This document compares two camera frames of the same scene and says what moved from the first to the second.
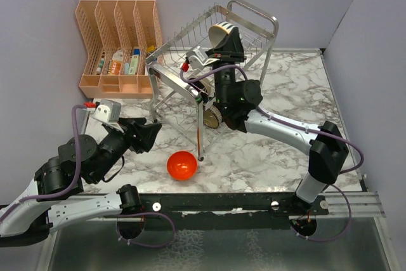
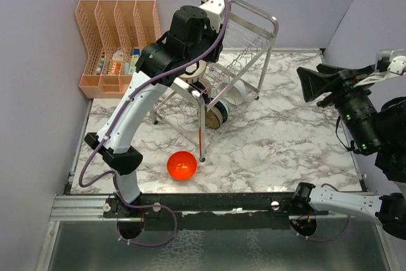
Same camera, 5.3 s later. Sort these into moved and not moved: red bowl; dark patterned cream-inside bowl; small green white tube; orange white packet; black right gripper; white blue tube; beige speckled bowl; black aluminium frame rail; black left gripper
Moved: black left gripper; black right gripper; beige speckled bowl
Not moved: orange white packet; black aluminium frame rail; dark patterned cream-inside bowl; red bowl; white blue tube; small green white tube
